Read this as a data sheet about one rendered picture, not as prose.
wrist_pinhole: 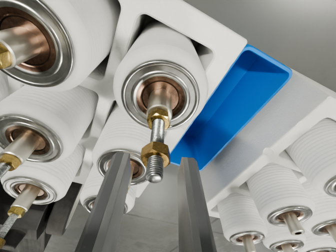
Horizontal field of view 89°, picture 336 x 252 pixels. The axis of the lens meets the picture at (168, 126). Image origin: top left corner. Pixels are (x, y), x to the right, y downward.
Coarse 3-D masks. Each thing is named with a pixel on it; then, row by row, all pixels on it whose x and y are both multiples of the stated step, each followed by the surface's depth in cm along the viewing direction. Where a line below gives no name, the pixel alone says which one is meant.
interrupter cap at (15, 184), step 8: (16, 176) 25; (24, 176) 25; (8, 184) 26; (16, 184) 26; (24, 184) 26; (32, 184) 26; (40, 184) 25; (48, 184) 26; (8, 192) 27; (16, 192) 27; (40, 192) 27; (48, 192) 27; (56, 192) 27; (40, 200) 28; (48, 200) 28
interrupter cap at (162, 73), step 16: (144, 64) 14; (160, 64) 14; (176, 64) 14; (128, 80) 15; (144, 80) 15; (160, 80) 15; (176, 80) 15; (192, 80) 15; (128, 96) 16; (144, 96) 17; (176, 96) 17; (192, 96) 16; (128, 112) 17; (144, 112) 18; (176, 112) 18; (192, 112) 17
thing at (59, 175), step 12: (72, 156) 31; (24, 168) 25; (36, 168) 25; (48, 168) 26; (60, 168) 28; (72, 168) 30; (0, 180) 26; (48, 180) 26; (60, 180) 27; (60, 192) 28
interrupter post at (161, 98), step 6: (156, 90) 16; (162, 90) 16; (150, 96) 16; (156, 96) 15; (162, 96) 15; (168, 96) 16; (150, 102) 15; (156, 102) 14; (162, 102) 14; (168, 102) 15; (150, 108) 14; (162, 108) 14; (168, 108) 14
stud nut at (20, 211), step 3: (12, 207) 24; (15, 207) 24; (18, 207) 24; (9, 210) 24; (12, 210) 24; (15, 210) 24; (18, 210) 24; (21, 210) 24; (24, 210) 25; (9, 213) 24; (15, 213) 24; (18, 213) 24; (21, 213) 24; (18, 216) 24; (21, 216) 24
